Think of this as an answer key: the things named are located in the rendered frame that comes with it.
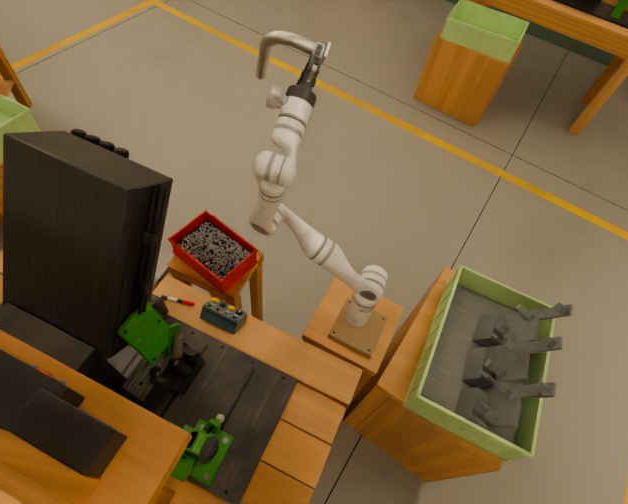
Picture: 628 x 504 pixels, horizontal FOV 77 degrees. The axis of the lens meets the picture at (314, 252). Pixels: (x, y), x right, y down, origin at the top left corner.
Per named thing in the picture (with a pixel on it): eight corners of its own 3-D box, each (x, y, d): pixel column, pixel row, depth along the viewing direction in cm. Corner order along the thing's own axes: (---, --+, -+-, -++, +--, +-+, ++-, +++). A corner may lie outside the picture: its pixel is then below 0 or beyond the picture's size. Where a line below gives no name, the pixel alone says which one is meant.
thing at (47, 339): (60, 342, 140) (8, 300, 111) (132, 381, 135) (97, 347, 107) (17, 391, 130) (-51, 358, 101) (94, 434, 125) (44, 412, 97)
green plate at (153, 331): (156, 325, 131) (125, 291, 115) (175, 333, 128) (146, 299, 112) (133, 356, 125) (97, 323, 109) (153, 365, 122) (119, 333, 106)
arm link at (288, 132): (313, 125, 93) (278, 112, 93) (292, 185, 91) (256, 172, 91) (310, 137, 100) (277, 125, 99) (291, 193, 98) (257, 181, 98)
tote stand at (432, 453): (398, 329, 255) (445, 266, 189) (472, 377, 242) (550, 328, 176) (342, 421, 221) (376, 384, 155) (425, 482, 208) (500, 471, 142)
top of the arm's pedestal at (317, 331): (335, 278, 176) (336, 273, 173) (401, 310, 171) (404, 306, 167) (301, 338, 159) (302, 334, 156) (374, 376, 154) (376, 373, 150)
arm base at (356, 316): (349, 303, 162) (357, 282, 148) (371, 311, 161) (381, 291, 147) (342, 322, 157) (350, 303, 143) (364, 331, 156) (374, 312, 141)
